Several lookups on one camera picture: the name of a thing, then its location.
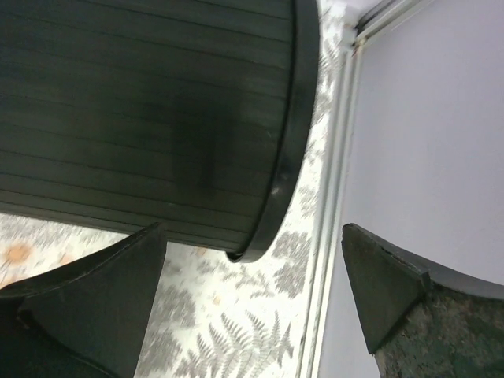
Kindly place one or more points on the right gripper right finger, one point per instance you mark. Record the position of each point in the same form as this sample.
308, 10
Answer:
420, 318

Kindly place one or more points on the large black plastic bin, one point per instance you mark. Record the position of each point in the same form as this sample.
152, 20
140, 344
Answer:
194, 114

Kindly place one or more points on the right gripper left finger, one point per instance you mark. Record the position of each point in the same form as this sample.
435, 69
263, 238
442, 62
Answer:
87, 318

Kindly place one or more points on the floral table mat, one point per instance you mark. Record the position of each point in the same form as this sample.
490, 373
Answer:
213, 317

